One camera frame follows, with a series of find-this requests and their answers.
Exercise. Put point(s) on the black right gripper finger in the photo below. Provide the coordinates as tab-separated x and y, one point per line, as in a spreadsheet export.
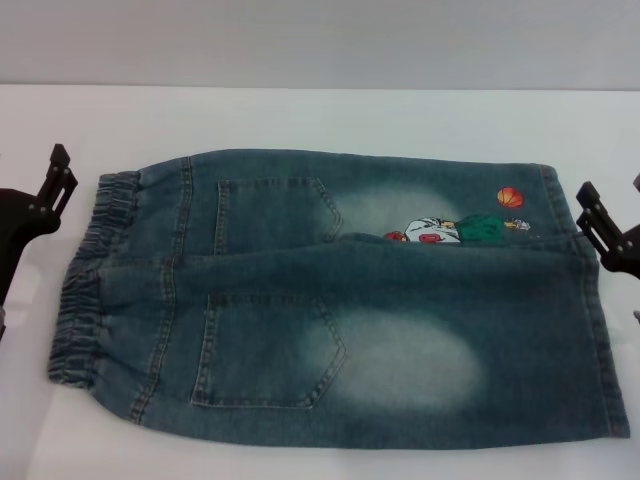
637	182
607	235

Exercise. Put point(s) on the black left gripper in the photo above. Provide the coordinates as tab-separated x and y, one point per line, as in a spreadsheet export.
12	225

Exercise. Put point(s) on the blue denim shorts with print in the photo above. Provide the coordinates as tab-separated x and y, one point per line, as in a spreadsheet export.
380	320

